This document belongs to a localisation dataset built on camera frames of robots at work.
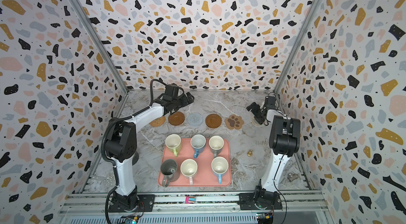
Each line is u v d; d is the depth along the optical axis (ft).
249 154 2.93
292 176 2.68
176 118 3.42
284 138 1.84
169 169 2.66
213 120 3.41
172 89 2.49
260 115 3.00
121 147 1.70
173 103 2.50
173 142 2.88
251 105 3.19
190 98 2.94
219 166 2.78
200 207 2.41
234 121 3.40
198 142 2.94
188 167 2.72
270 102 2.80
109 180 2.62
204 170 2.74
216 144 2.96
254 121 3.44
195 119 3.47
